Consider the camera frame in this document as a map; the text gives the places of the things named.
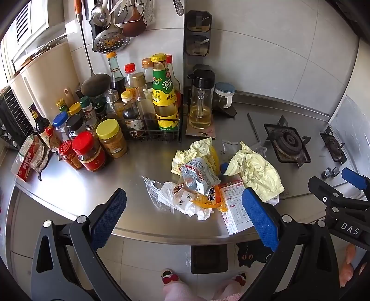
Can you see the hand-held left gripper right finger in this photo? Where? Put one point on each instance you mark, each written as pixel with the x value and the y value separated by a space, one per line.
pixel 260 220

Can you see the steel stove knob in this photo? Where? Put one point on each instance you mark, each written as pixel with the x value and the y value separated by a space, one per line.
pixel 326 173
pixel 336 171

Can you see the small yellow cap dark bottle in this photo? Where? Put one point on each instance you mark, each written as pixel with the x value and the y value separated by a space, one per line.
pixel 131 115

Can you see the red slipper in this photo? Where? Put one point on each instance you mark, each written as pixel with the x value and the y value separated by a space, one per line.
pixel 170 277
pixel 240 279

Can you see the small clear plastic bag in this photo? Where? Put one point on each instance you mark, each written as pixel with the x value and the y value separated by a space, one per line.
pixel 228 146

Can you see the red carton box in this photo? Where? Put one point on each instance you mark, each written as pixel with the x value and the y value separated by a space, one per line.
pixel 24 166

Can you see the black wok ladle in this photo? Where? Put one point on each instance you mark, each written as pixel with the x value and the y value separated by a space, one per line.
pixel 95 85

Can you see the black stand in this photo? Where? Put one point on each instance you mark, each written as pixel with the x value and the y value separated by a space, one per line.
pixel 225 110

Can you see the foil splash panel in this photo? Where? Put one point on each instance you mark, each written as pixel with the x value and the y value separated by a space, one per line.
pixel 352 124

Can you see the person's right leg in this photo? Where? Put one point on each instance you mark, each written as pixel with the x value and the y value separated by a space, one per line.
pixel 228 292

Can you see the white window frame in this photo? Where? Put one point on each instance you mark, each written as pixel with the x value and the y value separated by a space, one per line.
pixel 37 17

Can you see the wall seasoning box rack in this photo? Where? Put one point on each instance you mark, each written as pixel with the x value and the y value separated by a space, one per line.
pixel 198 31

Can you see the red cap bottle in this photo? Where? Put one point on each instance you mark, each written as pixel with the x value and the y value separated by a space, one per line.
pixel 130 79
pixel 173 78

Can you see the black waste bin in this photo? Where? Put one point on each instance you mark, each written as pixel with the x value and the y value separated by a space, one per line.
pixel 209 259

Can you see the patterned cloth pot holder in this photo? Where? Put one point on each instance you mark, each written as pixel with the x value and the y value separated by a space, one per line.
pixel 40 159

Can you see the dark bottle orange cap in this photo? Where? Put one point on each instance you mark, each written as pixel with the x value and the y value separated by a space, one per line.
pixel 116 78

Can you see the steel ladle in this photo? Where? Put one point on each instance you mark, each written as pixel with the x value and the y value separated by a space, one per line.
pixel 98 13

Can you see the large green label bottle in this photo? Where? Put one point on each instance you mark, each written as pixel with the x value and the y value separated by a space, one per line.
pixel 164 95

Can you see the silver snack packet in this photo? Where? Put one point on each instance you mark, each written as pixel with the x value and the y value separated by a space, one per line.
pixel 199 173

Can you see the clear plastic wrapper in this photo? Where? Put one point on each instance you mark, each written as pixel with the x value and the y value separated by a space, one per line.
pixel 153 188

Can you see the bright yellow packet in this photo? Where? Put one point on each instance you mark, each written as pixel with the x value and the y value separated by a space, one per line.
pixel 215 159

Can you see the small yellow lid jar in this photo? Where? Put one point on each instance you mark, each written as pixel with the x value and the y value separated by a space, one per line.
pixel 75 108

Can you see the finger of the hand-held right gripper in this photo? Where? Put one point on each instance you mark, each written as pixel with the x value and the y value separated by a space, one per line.
pixel 319 188
pixel 351 177

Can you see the black cat floor mat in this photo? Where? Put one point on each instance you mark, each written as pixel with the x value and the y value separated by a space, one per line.
pixel 254 251

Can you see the small green yellow bottle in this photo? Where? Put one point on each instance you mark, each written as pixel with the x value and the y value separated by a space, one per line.
pixel 61 105

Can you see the yellow leaf print wrapper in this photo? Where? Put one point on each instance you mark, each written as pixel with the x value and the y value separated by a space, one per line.
pixel 257 173

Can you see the large red lid jar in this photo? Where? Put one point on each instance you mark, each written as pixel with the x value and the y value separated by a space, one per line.
pixel 91 157

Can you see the glass jar blue lid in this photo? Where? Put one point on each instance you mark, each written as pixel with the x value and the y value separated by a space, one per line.
pixel 224 88

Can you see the black gas burner grate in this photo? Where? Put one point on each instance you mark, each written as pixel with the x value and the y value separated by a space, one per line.
pixel 289 141
pixel 332 147

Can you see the gold cap glass bottle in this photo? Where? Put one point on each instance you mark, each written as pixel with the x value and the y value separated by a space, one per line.
pixel 141 95

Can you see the pale yellow wrapper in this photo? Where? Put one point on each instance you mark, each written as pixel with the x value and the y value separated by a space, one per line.
pixel 190 153

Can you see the cardboard coaster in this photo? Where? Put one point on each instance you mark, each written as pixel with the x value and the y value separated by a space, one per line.
pixel 202 132

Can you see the orange snack packet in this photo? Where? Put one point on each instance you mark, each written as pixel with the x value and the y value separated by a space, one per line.
pixel 209 199

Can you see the white crumpled wrapper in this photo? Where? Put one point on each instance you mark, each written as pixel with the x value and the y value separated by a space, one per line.
pixel 185 205

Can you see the slotted steel spatula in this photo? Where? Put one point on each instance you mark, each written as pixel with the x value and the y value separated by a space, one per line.
pixel 148 16
pixel 179 7

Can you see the black lid jar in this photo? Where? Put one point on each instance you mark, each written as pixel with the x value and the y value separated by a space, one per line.
pixel 75 123

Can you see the steel skimmer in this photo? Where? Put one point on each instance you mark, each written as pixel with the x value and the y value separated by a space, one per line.
pixel 111 42

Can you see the small red lid jar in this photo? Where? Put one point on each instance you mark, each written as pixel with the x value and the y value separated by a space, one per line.
pixel 68 152

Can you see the person's right hand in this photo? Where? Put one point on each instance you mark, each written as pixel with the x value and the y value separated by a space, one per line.
pixel 348 267

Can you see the brown ladle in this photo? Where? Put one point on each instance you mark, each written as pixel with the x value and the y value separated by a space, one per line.
pixel 134 29

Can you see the dark sauce bottle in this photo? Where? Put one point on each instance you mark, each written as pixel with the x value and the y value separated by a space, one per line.
pixel 40 123

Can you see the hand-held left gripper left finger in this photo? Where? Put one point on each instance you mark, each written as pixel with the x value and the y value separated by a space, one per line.
pixel 111 220

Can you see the beige cutting board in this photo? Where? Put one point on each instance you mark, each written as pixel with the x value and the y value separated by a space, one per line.
pixel 49 78

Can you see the glass oil dispenser black lid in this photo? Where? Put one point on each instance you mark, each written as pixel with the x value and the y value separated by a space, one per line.
pixel 199 84

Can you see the white pink carton box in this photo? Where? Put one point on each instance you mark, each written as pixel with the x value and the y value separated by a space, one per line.
pixel 232 208

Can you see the black dish rack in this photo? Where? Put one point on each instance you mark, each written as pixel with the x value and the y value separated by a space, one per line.
pixel 14 115

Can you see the steel cap glass bottle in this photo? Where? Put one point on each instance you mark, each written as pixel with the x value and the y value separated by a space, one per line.
pixel 112 105

